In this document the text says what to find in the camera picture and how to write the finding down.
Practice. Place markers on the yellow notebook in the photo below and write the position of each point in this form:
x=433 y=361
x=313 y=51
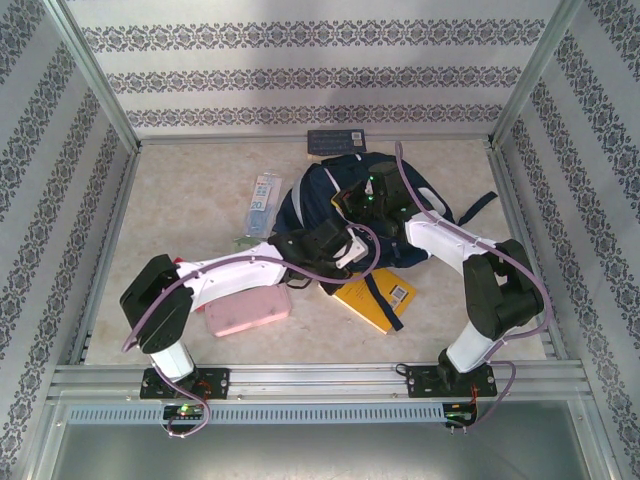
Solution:
x=350 y=300

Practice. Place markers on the navy blue backpack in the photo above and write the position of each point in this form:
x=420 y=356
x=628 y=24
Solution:
x=310 y=210

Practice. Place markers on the navy blue notebook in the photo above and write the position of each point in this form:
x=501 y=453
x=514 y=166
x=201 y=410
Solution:
x=332 y=142

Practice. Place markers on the blue pen refill pack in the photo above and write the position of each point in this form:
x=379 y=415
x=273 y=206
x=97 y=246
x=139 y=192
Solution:
x=262 y=205

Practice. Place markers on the pink pencil case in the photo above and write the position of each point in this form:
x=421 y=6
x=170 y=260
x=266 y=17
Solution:
x=245 y=317

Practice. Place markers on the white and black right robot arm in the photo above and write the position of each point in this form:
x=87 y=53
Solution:
x=450 y=240

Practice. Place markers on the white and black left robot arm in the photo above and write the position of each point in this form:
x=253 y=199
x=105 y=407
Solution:
x=235 y=280

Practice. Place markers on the grey metal shelf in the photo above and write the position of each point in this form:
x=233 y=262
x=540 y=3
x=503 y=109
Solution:
x=320 y=455

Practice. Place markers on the right controller circuit board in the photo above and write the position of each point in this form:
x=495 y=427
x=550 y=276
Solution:
x=457 y=415

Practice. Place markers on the controller circuit board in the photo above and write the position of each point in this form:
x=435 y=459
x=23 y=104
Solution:
x=457 y=415
x=182 y=411

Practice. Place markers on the left controller circuit board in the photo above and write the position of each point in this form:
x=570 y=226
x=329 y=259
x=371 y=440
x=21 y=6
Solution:
x=182 y=411

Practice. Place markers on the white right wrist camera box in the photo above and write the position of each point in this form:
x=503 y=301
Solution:
x=368 y=187

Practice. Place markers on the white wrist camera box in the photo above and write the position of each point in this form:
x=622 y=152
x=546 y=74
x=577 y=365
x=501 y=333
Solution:
x=368 y=187
x=352 y=252

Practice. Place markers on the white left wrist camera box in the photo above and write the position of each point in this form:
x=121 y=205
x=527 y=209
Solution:
x=352 y=252

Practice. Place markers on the aluminium mounting rail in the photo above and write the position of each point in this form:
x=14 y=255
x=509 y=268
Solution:
x=315 y=382

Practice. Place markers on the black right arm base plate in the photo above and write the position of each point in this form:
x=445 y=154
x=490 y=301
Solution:
x=420 y=382

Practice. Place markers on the aluminium rear frame rail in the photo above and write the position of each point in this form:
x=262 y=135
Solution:
x=225 y=138

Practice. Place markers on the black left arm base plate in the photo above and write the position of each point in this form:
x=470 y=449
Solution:
x=217 y=382

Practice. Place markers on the aluminium frame post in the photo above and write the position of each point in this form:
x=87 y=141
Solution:
x=96 y=75
x=536 y=75

